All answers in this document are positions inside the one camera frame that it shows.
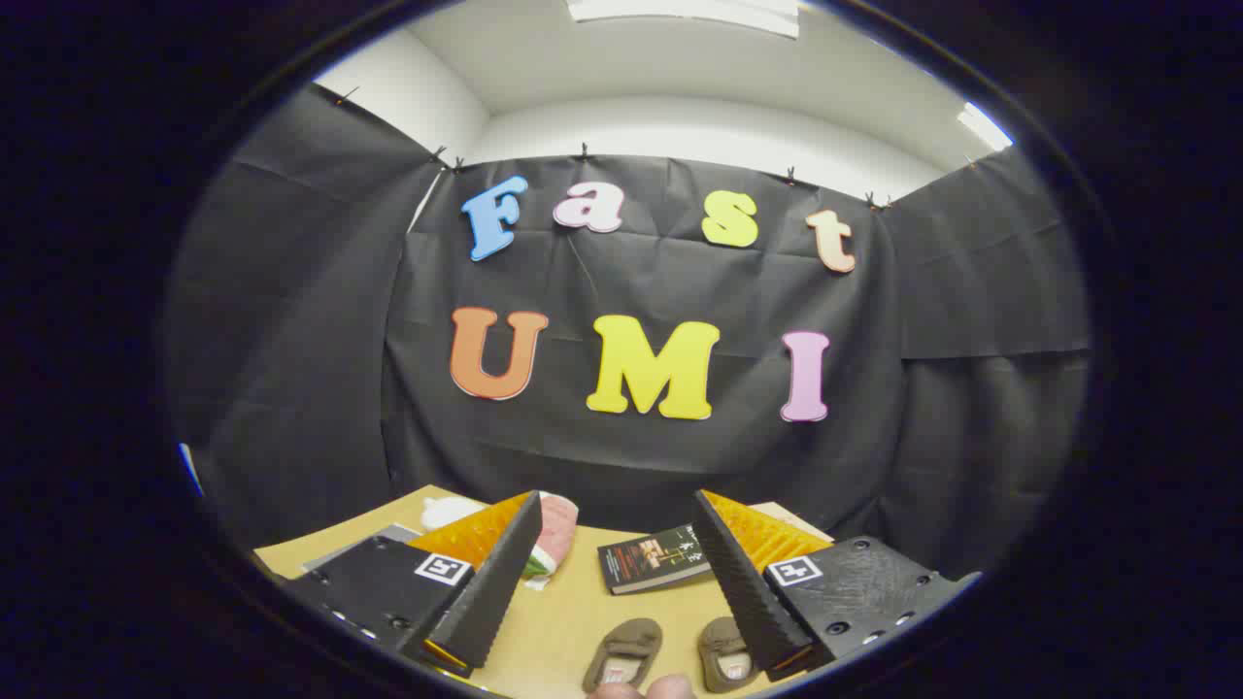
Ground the brown fuzzy shoe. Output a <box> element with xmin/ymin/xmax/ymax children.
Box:
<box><xmin>697</xmin><ymin>616</ymin><xmax>761</xmax><ymax>693</ymax></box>
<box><xmin>583</xmin><ymin>617</ymin><xmax>664</xmax><ymax>693</ymax></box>

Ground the ceiling light panel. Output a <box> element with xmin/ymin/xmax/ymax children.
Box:
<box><xmin>568</xmin><ymin>0</ymin><xmax>800</xmax><ymax>39</ymax></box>
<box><xmin>957</xmin><ymin>102</ymin><xmax>1014</xmax><ymax>152</ymax></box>

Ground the black book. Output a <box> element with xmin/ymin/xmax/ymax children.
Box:
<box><xmin>597</xmin><ymin>524</ymin><xmax>716</xmax><ymax>595</ymax></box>

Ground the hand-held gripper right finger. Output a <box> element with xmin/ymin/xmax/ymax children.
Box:
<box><xmin>691</xmin><ymin>489</ymin><xmax>982</xmax><ymax>683</ymax></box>

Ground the white plush toy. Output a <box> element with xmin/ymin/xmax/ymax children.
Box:
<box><xmin>420</xmin><ymin>496</ymin><xmax>487</xmax><ymax>531</ymax></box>

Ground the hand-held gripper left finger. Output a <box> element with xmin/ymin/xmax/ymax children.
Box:
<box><xmin>282</xmin><ymin>490</ymin><xmax>545</xmax><ymax>681</ymax></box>

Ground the watermelon slice plush toy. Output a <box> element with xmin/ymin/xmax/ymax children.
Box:
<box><xmin>522</xmin><ymin>492</ymin><xmax>580</xmax><ymax>591</ymax></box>

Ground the grey fabric storage box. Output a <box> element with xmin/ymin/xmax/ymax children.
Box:
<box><xmin>301</xmin><ymin>523</ymin><xmax>424</xmax><ymax>574</ymax></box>

